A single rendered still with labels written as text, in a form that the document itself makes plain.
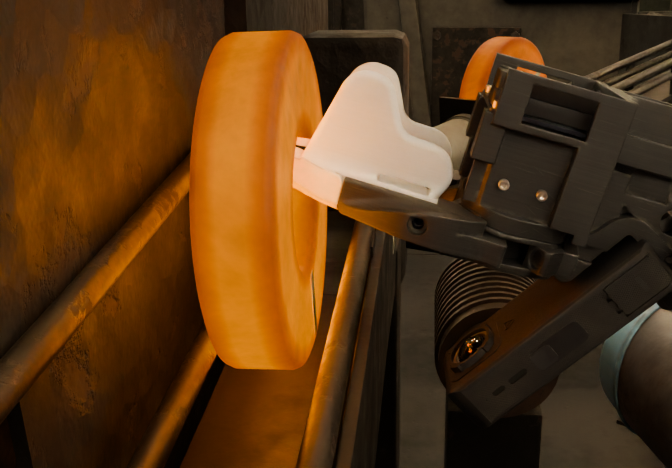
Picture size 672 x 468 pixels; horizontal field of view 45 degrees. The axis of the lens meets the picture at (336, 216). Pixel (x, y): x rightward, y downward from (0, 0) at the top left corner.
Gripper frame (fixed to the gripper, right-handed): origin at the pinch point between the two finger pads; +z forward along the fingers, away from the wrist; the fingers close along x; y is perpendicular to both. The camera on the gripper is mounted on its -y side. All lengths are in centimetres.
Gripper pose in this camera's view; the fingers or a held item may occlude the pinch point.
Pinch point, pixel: (271, 160)
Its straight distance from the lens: 37.4
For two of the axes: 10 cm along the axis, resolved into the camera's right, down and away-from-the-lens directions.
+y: 2.5, -9.2, -3.0
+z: -9.6, -2.8, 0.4
